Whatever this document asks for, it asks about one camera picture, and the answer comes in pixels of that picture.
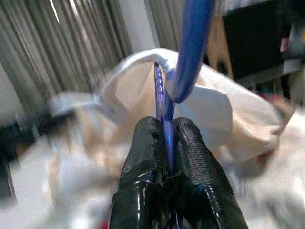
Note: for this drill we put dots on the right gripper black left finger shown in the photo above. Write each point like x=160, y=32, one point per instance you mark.
x=143, y=181

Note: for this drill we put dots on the white T-shirt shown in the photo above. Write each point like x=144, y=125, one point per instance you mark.
x=209, y=107

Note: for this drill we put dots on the grey curtain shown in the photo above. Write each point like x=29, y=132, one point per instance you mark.
x=71, y=47

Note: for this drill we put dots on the blue plastic hanger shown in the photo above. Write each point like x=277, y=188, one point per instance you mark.
x=190, y=47

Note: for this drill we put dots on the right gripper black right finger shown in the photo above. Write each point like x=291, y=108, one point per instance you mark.
x=200, y=186

